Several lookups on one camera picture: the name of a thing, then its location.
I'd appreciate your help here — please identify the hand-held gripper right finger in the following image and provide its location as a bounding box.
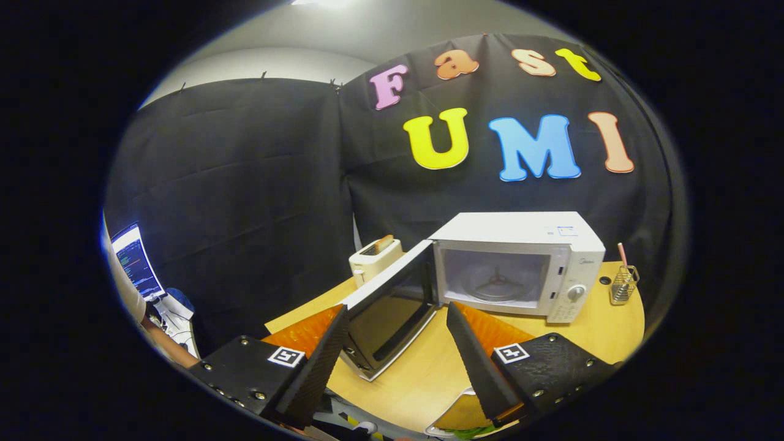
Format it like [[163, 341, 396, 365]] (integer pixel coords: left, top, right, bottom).
[[446, 301, 616, 428]]

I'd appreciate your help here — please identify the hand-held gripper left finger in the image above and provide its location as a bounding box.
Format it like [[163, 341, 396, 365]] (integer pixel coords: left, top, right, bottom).
[[187, 304, 349, 429]]

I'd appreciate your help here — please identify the sandwich with green lettuce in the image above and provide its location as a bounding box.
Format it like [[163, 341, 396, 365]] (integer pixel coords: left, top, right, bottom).
[[434, 393, 500, 439]]

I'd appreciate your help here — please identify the white microwave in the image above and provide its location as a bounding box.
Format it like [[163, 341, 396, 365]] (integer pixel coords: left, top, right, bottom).
[[340, 211, 607, 382]]

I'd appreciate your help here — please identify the white plate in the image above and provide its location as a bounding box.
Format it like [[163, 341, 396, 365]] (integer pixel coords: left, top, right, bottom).
[[424, 386, 515, 439]]

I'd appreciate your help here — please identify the cream toaster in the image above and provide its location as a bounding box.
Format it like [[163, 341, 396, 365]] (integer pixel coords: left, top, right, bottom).
[[349, 236, 405, 288]]

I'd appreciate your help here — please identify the white and blue desk clutter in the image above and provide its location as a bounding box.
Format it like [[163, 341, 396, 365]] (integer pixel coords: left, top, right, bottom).
[[150, 288, 200, 359]]

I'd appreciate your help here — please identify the computer monitor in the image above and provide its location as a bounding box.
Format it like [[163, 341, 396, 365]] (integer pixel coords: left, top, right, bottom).
[[110, 224, 166, 302]]

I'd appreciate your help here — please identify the wire mesh holder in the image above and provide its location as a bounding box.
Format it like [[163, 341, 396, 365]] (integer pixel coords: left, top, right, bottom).
[[610, 265, 640, 306]]

